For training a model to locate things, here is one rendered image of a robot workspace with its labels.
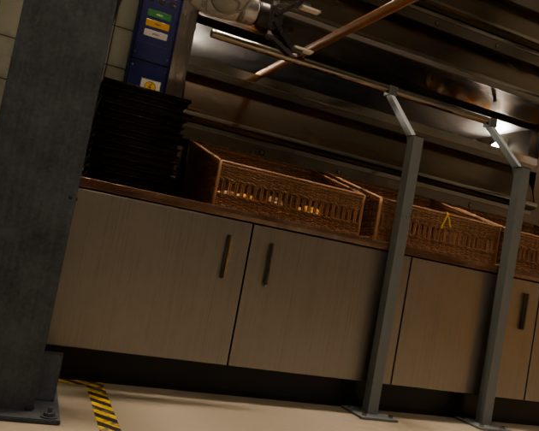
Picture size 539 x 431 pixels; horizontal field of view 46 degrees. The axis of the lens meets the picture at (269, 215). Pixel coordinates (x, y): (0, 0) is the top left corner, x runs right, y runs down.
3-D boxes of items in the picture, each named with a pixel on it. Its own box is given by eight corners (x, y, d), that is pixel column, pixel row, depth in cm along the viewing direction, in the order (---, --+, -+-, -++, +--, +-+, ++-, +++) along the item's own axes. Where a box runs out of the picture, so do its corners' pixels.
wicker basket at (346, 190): (173, 207, 247) (186, 138, 249) (302, 233, 268) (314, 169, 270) (210, 205, 202) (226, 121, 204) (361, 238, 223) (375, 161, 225)
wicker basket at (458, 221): (310, 235, 266) (322, 170, 268) (421, 258, 287) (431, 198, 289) (372, 239, 221) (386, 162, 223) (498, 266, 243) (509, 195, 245)
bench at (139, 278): (12, 341, 225) (46, 180, 229) (532, 402, 314) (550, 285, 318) (13, 379, 173) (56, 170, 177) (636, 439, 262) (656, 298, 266)
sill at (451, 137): (184, 67, 255) (186, 57, 255) (528, 168, 321) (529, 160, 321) (188, 63, 249) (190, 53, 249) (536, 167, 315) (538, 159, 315)
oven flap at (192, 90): (179, 118, 247) (184, 75, 255) (530, 209, 313) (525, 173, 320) (182, 112, 243) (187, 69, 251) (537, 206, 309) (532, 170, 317)
